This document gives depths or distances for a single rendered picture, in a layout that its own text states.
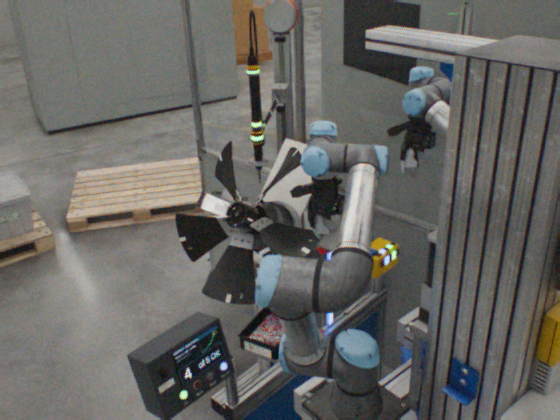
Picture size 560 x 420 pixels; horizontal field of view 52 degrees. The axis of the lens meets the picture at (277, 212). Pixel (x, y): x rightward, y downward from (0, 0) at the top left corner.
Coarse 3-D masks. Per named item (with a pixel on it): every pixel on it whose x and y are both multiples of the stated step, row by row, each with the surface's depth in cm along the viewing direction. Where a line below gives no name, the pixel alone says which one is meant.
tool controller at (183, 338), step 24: (168, 336) 164; (192, 336) 162; (216, 336) 168; (144, 360) 154; (168, 360) 157; (192, 360) 162; (216, 360) 168; (144, 384) 158; (168, 384) 157; (192, 384) 163; (216, 384) 169; (168, 408) 158
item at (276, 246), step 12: (264, 228) 227; (276, 228) 228; (288, 228) 228; (300, 228) 228; (264, 240) 223; (276, 240) 222; (288, 240) 222; (300, 240) 221; (276, 252) 218; (288, 252) 218; (300, 252) 217
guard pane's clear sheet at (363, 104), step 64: (192, 0) 320; (256, 0) 287; (320, 0) 260; (384, 0) 238; (448, 0) 219; (512, 0) 203; (320, 64) 274; (384, 64) 249; (384, 128) 262; (384, 192) 275
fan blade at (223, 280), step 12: (228, 252) 233; (240, 252) 234; (252, 252) 235; (228, 264) 232; (240, 264) 233; (252, 264) 234; (216, 276) 231; (228, 276) 231; (240, 276) 232; (252, 276) 232; (204, 288) 231; (216, 288) 230; (228, 288) 230; (240, 288) 230; (252, 288) 231; (240, 300) 229; (252, 300) 229
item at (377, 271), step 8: (376, 240) 239; (384, 240) 239; (376, 248) 233; (392, 248) 233; (376, 256) 228; (384, 256) 229; (376, 264) 226; (392, 264) 236; (376, 272) 228; (384, 272) 233
